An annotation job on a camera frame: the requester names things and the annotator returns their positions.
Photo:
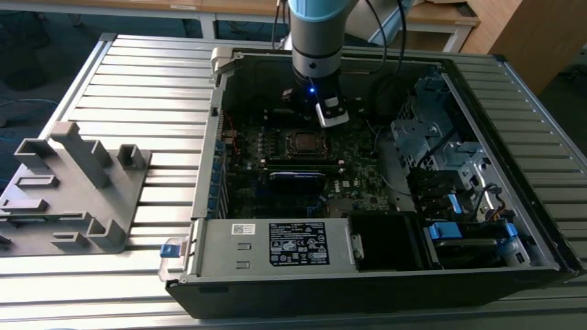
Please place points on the wooden desk white frame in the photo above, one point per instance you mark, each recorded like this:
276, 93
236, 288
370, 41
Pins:
440, 15
91, 2

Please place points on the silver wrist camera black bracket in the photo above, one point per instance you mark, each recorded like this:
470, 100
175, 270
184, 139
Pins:
332, 118

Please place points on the chipset heatsink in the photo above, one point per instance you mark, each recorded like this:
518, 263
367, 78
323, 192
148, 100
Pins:
342, 205

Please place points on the black graphics card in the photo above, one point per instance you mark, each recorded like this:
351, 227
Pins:
298, 184

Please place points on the grey parts rack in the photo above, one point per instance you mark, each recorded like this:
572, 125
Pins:
91, 206

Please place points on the wooden cabinet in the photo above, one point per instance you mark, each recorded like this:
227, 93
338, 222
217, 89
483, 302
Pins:
527, 34

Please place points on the silver drive cage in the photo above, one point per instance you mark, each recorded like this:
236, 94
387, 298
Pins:
412, 132

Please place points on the grey case latch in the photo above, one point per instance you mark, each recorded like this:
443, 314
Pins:
220, 58

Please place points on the silver power supply unit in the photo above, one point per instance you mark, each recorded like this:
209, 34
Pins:
220, 251

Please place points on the black hard disk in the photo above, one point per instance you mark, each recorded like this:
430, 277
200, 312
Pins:
463, 254

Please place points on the blue release tab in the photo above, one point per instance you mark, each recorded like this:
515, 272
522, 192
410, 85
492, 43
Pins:
171, 251

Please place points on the black PC case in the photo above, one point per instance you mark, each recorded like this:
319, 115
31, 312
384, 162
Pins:
320, 299

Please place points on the RAM slot with white latches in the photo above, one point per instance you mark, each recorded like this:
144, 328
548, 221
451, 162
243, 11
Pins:
298, 168
298, 162

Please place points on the CPU socket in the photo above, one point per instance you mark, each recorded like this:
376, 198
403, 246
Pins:
311, 157

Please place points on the silver port block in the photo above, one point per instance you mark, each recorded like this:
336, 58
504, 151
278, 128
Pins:
231, 135

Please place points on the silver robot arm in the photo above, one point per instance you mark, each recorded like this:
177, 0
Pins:
316, 44

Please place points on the blue disk carrier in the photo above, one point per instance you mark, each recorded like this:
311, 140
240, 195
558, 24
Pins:
452, 203
442, 231

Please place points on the green motherboard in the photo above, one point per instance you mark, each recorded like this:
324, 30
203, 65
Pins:
362, 172

